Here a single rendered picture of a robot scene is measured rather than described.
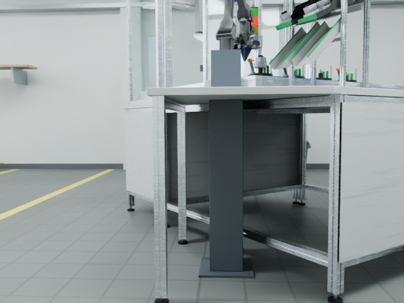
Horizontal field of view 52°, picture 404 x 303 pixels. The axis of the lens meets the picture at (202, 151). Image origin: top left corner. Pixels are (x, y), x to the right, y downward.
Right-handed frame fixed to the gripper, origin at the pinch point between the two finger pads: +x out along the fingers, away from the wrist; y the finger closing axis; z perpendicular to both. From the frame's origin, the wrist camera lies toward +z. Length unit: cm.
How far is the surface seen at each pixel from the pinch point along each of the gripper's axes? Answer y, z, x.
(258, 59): 0.8, -9.3, 2.1
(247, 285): 39, 30, 109
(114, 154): -429, -92, 86
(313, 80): 20.8, -31.2, 14.4
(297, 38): 22.9, -16.3, -6.7
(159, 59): -82, 9, -7
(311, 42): 37.0, -11.4, -1.9
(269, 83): 16.6, -2.9, 16.5
